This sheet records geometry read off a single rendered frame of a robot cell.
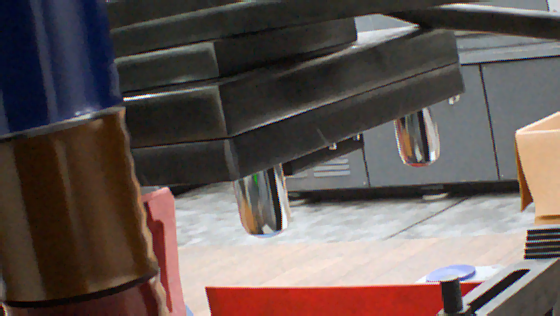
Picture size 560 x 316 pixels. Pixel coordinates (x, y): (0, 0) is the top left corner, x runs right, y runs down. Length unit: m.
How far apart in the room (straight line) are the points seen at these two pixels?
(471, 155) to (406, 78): 5.32
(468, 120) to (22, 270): 5.62
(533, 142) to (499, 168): 2.86
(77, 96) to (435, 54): 0.36
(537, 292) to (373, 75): 0.25
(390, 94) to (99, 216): 0.31
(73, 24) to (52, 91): 0.01
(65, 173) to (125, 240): 0.02
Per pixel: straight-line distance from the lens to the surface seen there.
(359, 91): 0.53
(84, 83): 0.25
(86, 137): 0.25
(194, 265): 1.33
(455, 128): 5.90
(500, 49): 5.67
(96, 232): 0.25
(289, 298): 0.91
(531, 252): 0.80
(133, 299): 0.25
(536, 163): 2.97
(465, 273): 0.94
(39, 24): 0.24
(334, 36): 0.55
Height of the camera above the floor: 1.17
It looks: 8 degrees down
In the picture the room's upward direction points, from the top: 11 degrees counter-clockwise
